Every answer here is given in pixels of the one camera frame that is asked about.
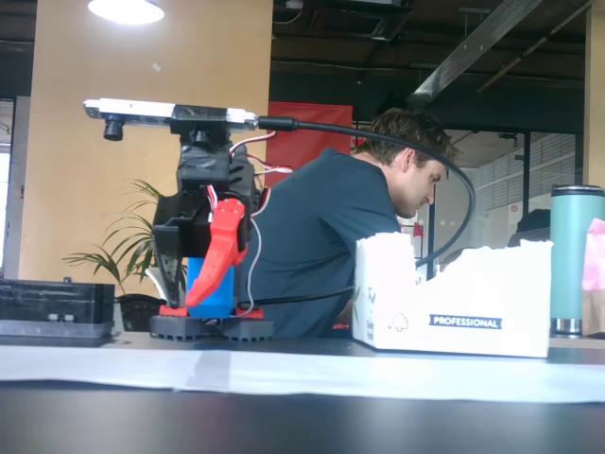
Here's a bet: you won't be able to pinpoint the man in dark blue shirt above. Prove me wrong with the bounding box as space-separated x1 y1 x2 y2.
238 107 459 340

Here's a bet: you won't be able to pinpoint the white cardboard box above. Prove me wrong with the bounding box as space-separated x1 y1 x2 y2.
352 231 554 359

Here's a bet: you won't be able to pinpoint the wood edged black table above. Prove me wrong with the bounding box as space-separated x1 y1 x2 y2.
547 333 605 351

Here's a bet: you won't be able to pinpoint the teal thermos bottle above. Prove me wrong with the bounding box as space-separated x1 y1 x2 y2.
549 184 605 338

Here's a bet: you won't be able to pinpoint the white curved plastic piece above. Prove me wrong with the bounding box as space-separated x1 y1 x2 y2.
145 267 170 303

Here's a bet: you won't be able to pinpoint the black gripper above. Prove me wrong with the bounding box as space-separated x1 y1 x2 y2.
151 131 261 309

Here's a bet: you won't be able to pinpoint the black plastic case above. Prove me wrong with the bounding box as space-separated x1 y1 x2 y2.
0 278 116 347

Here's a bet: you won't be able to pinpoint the grey ceiling beam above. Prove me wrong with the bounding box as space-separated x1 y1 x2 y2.
408 0 559 105

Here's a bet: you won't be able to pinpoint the background person dark hair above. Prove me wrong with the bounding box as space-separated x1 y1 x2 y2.
514 208 552 247

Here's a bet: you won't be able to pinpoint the red banner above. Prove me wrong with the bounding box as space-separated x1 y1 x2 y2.
265 100 354 174

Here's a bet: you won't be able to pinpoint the thick black camera cable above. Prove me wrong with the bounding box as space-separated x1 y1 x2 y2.
235 115 476 308

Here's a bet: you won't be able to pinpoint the potted palm plant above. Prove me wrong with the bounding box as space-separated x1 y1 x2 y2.
63 178 190 332

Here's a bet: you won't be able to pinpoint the white paper sheet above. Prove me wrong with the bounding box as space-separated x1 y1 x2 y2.
0 343 605 403

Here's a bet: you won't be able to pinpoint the white red servo wires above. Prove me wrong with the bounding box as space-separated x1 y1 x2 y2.
207 130 294 316

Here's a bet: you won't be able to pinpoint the ceiling air conditioner unit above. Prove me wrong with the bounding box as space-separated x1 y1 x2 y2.
302 0 415 42

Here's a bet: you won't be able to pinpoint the white ceiling lamp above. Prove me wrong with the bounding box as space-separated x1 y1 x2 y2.
87 0 165 26

